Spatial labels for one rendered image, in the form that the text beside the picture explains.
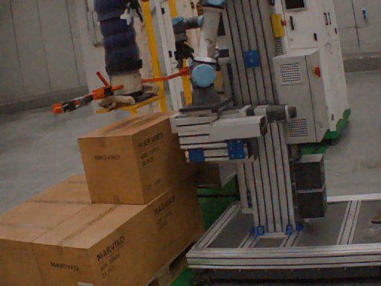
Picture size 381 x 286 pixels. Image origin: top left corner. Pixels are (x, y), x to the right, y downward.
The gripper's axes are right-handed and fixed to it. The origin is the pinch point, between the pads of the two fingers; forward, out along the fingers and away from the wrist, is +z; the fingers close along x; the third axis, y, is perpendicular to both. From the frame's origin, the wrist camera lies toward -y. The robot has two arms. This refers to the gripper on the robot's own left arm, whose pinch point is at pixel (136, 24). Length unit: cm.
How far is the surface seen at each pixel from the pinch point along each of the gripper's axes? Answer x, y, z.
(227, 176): -83, -2, 108
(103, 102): -20, 41, 40
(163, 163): -31, 15, 82
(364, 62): -942, -46, 131
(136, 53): -37.9, 24.0, 16.7
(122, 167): -6, 28, 76
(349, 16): -956, -25, 24
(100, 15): -28.5, 38.5, -11.0
